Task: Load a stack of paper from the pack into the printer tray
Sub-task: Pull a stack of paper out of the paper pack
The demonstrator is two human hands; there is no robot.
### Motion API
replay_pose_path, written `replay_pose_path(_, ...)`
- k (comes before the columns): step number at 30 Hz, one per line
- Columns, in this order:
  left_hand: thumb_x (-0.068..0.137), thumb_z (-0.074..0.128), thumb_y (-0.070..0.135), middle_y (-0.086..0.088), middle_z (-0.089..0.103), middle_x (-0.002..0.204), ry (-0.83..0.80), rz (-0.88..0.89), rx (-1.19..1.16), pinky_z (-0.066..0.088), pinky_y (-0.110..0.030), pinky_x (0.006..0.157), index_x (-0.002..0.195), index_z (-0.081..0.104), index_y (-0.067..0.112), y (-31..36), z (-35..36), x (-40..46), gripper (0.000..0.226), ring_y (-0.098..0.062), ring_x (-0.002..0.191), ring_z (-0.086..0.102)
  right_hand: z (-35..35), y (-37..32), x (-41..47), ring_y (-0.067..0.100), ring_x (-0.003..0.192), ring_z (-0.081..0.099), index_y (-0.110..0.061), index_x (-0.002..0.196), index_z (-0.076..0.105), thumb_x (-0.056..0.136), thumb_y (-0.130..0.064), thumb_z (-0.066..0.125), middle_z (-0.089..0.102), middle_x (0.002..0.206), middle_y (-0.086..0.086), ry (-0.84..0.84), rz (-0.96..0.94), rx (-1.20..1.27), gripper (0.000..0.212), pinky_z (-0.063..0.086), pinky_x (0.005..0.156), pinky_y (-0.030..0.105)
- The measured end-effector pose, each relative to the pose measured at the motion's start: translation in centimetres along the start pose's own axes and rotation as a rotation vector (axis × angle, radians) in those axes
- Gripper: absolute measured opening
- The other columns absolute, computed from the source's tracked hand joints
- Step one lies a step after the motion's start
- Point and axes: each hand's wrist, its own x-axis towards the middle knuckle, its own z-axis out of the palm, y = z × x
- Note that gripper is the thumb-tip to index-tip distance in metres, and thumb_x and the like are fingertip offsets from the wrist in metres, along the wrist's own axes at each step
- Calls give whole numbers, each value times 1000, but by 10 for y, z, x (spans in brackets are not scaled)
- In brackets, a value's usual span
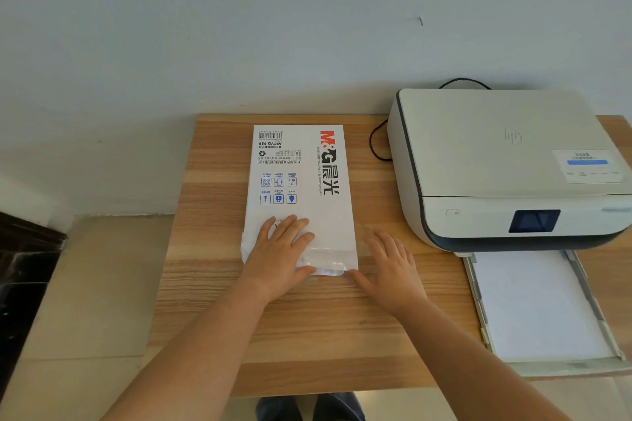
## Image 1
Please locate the person's left hand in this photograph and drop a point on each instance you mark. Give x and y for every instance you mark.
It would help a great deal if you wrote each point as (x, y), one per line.
(276, 258)

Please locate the person's right hand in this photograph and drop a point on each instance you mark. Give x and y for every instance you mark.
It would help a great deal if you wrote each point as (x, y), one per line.
(395, 277)

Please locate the white printed paper package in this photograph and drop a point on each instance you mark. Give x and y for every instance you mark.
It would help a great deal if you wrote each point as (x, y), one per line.
(296, 174)

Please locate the white paper stack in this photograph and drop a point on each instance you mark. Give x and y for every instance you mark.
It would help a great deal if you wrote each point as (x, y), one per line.
(533, 307)

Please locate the white printer tray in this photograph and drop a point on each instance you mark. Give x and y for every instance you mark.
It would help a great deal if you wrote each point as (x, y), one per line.
(568, 367)

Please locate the person's left forearm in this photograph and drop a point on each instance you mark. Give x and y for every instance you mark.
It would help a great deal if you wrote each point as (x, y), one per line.
(197, 361)

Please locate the person's right forearm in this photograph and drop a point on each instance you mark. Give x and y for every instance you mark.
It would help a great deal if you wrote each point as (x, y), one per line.
(469, 371)

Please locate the white printer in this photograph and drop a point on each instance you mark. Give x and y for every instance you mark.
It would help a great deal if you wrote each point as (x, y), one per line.
(484, 154)

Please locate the blue jeans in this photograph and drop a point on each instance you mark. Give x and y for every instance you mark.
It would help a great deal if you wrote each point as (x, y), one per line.
(276, 408)

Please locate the white sticker blue stripe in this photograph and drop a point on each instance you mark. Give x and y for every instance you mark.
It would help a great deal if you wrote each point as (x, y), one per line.
(587, 171)

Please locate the dark wooden furniture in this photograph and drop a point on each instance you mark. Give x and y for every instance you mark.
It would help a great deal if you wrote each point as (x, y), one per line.
(24, 277)

